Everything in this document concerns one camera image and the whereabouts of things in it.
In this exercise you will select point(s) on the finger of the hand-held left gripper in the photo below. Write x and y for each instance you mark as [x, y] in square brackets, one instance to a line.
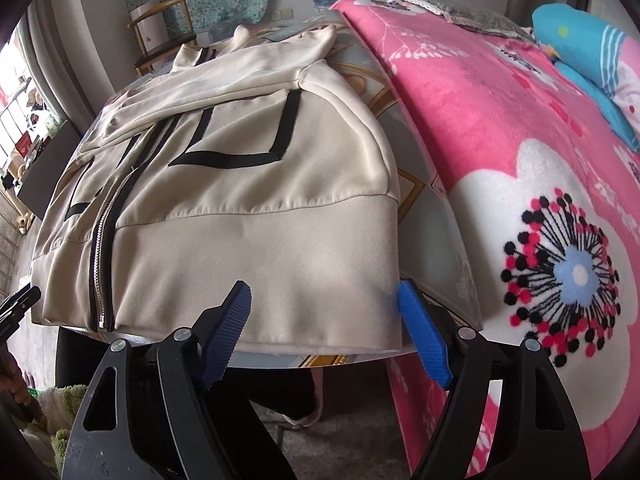
[20, 302]

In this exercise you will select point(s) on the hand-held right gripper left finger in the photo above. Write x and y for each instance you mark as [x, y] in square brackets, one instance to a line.
[225, 330]

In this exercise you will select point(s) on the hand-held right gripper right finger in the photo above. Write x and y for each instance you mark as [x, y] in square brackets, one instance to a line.
[425, 330]

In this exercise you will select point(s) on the cream zip jacket black trim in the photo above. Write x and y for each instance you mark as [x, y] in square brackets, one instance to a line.
[250, 210]

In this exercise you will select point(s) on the person's left hand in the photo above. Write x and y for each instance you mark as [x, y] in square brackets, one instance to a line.
[12, 387]

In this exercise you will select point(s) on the black pants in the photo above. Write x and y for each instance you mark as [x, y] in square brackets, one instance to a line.
[280, 385]

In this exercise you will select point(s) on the green white fleece garment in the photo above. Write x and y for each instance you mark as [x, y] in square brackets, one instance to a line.
[55, 400]

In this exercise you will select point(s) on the dark grey cabinet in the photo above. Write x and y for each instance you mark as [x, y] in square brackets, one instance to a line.
[45, 180]

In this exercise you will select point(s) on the pink floral blanket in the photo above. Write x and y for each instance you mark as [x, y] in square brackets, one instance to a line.
[500, 110]

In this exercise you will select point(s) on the grey curtain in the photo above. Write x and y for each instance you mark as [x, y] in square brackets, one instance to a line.
[65, 45]

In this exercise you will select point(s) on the wooden chair dark seat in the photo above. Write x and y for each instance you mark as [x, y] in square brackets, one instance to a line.
[165, 50]

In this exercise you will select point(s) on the grey lace cloth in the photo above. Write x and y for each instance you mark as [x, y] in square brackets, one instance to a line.
[475, 15]

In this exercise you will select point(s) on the blue striped pillow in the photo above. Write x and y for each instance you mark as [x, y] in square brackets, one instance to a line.
[575, 45]

